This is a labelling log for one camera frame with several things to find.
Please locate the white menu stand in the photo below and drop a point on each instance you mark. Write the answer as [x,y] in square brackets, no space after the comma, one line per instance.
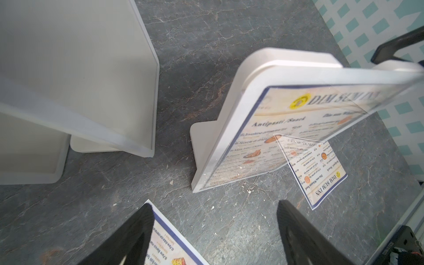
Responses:
[86,68]
[31,153]

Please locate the dim sum menu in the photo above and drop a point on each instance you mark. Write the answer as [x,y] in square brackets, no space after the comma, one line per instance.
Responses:
[314,165]
[168,246]
[282,117]

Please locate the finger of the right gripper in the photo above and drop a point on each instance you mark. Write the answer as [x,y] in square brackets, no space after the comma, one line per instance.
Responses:
[386,51]

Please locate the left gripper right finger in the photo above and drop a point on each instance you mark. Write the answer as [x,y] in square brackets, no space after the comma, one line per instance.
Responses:
[303,243]

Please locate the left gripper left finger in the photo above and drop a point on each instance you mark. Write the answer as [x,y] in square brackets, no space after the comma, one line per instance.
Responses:
[129,244]

